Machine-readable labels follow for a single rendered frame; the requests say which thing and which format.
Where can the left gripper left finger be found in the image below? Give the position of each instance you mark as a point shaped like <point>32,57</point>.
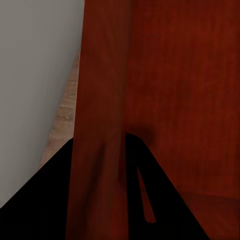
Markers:
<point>38,211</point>

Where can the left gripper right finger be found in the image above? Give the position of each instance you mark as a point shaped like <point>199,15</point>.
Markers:
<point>174,220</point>

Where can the storage box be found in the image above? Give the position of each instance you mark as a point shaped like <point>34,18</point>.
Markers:
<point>168,72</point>

